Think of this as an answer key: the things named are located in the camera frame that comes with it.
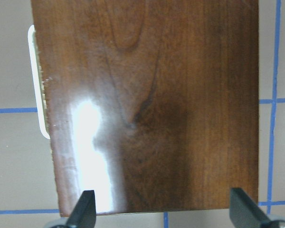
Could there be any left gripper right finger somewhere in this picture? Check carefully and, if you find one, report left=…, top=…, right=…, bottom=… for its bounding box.
left=229, top=188, right=271, bottom=228

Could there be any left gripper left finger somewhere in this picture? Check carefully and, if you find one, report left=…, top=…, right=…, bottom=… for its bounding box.
left=65, top=190, right=96, bottom=228

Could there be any wooden drawer with handle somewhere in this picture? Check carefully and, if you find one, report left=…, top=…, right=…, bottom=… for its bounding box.
left=27, top=25, right=50, bottom=140

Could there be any dark wooden drawer cabinet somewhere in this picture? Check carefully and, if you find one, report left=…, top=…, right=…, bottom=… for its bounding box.
left=31, top=0, right=259, bottom=217

